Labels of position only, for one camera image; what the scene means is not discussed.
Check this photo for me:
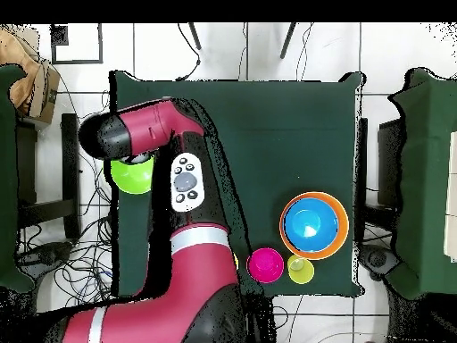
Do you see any black floor cable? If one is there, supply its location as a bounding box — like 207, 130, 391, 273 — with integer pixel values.
176, 22, 202, 82

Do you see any black tripod leg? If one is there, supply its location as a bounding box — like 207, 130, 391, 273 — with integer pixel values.
187, 22, 203, 51
279, 22, 297, 60

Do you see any large orange bowl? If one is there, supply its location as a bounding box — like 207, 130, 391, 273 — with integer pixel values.
278, 191, 350, 261

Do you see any large blue bowl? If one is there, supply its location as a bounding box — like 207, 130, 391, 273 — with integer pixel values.
282, 197, 340, 253

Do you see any small red bowl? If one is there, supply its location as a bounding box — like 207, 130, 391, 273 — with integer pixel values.
246, 247, 286, 285

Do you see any black box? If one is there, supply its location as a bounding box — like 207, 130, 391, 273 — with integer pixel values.
377, 119, 406, 208

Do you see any black floor stand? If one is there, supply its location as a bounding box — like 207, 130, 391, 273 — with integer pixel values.
15, 113, 82, 240

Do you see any tangle of floor cables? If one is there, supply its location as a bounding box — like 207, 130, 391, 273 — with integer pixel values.
15, 81, 119, 312

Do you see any dark green tablecloth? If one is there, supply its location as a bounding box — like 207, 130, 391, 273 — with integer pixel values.
108, 70, 366, 298

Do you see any black robot pedestal leg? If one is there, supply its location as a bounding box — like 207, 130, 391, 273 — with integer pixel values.
17, 240, 74, 276
358, 242, 403, 283

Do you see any large green bowl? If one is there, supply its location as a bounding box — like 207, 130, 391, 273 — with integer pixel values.
109, 155, 155, 196

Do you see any translucent yellow-green cup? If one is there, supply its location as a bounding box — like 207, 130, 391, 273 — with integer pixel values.
286, 254, 315, 285

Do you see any cardboard box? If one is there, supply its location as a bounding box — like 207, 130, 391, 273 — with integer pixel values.
0, 24, 61, 124

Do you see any green cloth side table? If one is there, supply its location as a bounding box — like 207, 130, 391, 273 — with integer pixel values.
387, 67, 457, 300
0, 63, 36, 295

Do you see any black square floor frame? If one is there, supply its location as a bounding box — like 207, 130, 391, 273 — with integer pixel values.
50, 22, 104, 66

